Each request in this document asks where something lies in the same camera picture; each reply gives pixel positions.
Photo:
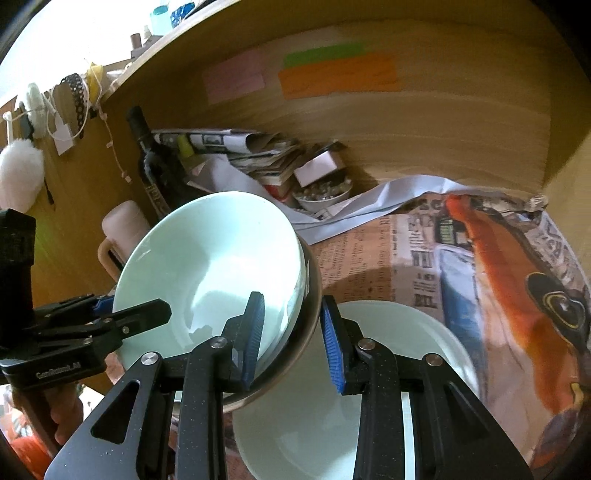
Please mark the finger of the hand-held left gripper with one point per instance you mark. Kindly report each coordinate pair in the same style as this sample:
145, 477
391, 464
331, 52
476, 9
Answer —
147, 313
104, 304

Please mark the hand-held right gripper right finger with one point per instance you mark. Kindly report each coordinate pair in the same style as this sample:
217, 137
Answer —
332, 348

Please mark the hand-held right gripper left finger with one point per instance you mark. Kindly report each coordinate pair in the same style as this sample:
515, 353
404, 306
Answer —
251, 344

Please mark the pink bowl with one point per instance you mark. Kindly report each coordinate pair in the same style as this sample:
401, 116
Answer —
295, 350

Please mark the mint green bowl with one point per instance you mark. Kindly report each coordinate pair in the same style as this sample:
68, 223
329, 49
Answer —
207, 258

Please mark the mint green plate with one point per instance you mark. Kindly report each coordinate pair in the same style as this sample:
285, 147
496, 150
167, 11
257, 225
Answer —
304, 438

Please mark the person's left hand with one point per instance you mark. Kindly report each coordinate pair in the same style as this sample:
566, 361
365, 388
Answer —
60, 415

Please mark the pink mug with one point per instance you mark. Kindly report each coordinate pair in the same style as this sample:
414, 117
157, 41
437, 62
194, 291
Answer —
120, 226

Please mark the white fluffy pompom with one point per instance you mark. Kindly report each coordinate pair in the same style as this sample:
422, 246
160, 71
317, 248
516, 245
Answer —
18, 175

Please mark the dark wine bottle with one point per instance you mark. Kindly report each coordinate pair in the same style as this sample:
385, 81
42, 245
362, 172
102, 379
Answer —
152, 170

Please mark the small bowl of stones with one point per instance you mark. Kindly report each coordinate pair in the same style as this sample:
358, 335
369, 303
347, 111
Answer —
323, 201

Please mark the white hanging tag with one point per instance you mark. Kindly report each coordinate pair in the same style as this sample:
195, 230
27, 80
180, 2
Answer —
62, 136

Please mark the grey paper sheet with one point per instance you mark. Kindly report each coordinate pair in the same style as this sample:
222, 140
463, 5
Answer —
392, 198

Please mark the orange cloth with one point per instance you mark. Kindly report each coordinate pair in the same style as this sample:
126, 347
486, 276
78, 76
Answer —
30, 457

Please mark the white small box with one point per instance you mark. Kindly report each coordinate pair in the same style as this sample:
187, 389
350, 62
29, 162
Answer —
318, 167

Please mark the colour newspaper sheet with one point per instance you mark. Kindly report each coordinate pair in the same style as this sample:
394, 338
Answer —
508, 300

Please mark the white fluffy pad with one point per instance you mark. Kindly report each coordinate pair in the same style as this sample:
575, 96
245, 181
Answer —
34, 104

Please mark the stack of newspapers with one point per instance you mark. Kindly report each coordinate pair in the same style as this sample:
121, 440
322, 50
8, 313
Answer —
258, 157

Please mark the patterned hair band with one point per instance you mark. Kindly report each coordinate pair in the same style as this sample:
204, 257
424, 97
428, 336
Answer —
79, 99

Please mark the yellow hanging item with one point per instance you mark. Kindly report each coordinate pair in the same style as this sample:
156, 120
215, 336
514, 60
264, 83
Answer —
94, 81

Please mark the pink sticky note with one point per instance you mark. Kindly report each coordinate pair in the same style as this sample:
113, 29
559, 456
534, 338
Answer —
235, 76

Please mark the small brown cylinder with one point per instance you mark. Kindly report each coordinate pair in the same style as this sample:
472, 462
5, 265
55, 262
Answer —
135, 40

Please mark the orange sticky note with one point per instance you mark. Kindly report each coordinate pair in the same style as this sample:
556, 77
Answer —
339, 78

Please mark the small white spray bottle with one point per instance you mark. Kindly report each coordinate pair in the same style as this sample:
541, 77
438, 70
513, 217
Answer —
147, 34

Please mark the green sticky note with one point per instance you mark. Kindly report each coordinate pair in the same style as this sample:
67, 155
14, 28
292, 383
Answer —
323, 53

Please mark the teal liquid bottle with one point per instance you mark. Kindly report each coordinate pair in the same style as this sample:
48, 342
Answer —
160, 10

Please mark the jar of blue beads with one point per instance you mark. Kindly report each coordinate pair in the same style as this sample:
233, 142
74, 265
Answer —
183, 7

